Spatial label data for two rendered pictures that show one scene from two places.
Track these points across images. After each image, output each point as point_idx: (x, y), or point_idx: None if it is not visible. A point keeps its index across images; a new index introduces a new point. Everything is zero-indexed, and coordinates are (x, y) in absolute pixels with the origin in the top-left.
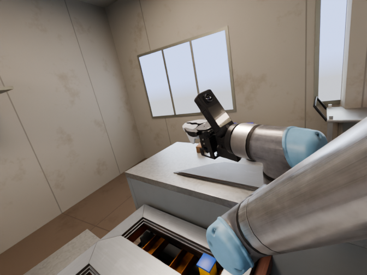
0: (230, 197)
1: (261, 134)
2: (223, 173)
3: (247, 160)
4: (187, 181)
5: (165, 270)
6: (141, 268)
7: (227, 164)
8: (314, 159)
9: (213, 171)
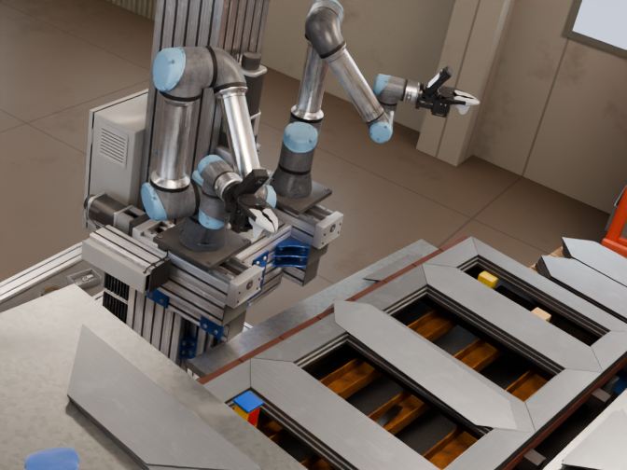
0: (189, 383)
1: (231, 169)
2: (174, 425)
3: (81, 463)
4: (256, 450)
5: (308, 424)
6: (346, 437)
7: (146, 449)
8: (250, 131)
9: (191, 439)
